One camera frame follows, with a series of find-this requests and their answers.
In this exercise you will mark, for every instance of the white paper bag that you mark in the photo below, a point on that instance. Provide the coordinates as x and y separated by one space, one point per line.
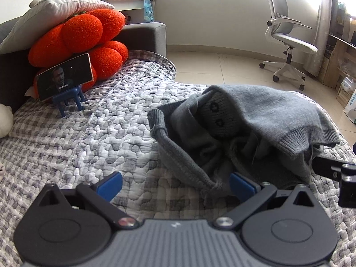
351 108

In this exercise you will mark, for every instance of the orange pumpkin cushion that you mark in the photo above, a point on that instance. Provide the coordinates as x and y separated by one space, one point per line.
80 30

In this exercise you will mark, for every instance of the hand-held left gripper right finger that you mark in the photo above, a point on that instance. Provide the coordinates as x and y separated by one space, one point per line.
243 187

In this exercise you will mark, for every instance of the beige curtain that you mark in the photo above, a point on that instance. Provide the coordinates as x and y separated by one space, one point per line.
324 19

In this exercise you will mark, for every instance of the blue patterned bag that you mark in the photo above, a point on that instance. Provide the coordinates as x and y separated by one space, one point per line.
148 11

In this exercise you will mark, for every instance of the grey checkered quilted bedspread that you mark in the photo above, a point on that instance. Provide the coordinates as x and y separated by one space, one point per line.
97 144

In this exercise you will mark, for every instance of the wooden shelf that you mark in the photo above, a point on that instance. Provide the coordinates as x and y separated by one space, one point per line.
338 61

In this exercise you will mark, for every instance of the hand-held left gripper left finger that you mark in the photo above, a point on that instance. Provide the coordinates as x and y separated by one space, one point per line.
110 187

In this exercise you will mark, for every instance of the grey knitted sweater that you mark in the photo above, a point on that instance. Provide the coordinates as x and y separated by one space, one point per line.
264 111

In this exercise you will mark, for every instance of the white pillow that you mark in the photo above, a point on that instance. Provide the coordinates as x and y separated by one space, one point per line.
50 14

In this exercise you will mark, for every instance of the white office chair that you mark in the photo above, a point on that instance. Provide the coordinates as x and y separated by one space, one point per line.
289 41

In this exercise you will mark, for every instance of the smartphone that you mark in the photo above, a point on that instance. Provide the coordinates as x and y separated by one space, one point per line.
64 76

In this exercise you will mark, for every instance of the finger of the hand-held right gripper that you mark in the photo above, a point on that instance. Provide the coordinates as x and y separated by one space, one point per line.
328 168
348 193

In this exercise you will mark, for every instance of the blue phone stand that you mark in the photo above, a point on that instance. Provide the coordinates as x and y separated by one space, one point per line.
68 92

